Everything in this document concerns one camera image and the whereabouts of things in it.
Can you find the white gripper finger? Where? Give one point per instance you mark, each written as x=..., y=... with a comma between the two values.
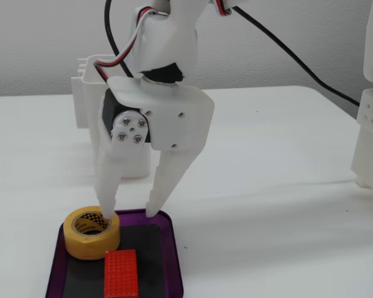
x=171, y=174
x=107, y=180

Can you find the red studded block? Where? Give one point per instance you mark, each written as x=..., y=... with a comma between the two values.
x=121, y=273

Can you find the white plastic rectangular container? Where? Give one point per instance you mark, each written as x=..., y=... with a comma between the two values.
x=82, y=102

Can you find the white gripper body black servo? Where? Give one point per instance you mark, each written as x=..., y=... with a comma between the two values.
x=174, y=119

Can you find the yellow masking tape roll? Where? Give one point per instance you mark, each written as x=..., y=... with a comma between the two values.
x=81, y=248

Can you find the purple metal tray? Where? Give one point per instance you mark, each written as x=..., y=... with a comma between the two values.
x=171, y=248

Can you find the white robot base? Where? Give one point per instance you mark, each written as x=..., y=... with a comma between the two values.
x=370, y=139

